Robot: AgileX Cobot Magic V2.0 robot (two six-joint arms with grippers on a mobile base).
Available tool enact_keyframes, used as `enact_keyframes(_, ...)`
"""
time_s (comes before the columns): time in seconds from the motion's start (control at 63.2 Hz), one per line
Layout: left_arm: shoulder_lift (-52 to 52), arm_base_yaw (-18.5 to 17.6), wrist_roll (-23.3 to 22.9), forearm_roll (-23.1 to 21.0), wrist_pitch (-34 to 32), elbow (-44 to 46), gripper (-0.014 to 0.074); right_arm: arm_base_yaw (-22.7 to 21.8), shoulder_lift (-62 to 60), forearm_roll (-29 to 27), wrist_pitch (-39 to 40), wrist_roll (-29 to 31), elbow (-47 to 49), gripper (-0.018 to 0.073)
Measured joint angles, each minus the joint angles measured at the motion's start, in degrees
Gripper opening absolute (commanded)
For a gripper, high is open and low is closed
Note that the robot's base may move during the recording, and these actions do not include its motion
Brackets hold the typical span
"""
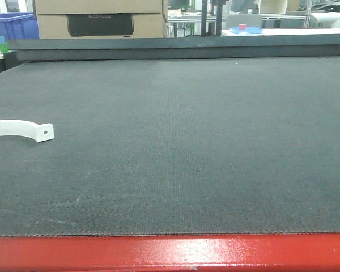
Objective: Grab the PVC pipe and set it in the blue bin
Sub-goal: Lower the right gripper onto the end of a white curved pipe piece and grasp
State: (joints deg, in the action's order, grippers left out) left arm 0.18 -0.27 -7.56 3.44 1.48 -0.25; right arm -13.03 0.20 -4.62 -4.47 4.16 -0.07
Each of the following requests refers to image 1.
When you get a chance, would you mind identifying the white PVC pipe clamp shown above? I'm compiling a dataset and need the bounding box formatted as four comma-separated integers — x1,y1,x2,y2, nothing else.
0,120,55,143

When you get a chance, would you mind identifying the dark grey table mat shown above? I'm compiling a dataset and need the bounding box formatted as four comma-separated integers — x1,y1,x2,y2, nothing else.
0,57,340,236

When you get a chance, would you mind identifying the blue tray with red block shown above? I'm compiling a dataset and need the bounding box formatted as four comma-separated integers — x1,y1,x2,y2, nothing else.
229,24,264,36

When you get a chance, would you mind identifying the large cardboard box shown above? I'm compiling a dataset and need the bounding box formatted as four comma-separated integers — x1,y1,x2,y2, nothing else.
33,0,168,39

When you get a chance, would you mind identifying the blue plastic crate background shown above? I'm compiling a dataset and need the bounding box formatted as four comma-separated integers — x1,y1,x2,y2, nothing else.
0,12,39,40

